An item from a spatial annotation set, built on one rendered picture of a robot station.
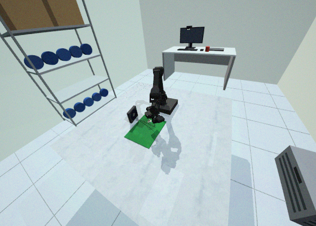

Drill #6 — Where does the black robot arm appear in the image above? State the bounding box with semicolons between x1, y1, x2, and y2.
145;67;167;119

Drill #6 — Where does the green circuit board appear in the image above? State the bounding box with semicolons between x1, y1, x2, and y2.
125;115;166;148

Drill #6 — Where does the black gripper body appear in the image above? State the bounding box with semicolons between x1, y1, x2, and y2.
146;106;165;123

